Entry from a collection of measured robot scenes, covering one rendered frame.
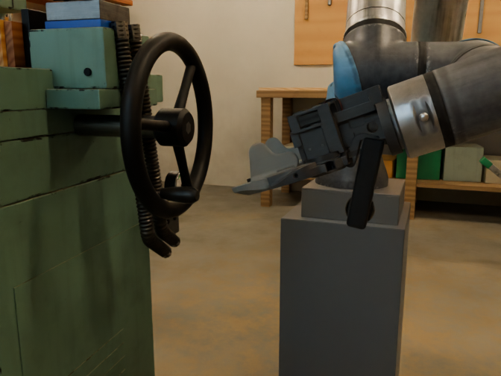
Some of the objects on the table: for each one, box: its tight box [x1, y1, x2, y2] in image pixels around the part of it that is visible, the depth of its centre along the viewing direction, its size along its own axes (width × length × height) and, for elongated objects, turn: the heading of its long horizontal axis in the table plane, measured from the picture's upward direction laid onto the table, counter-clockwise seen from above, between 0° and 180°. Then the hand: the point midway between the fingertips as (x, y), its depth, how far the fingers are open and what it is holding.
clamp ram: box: [21, 8, 48, 67], centre depth 82 cm, size 9×8×9 cm
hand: (250, 188), depth 66 cm, fingers open, 6 cm apart
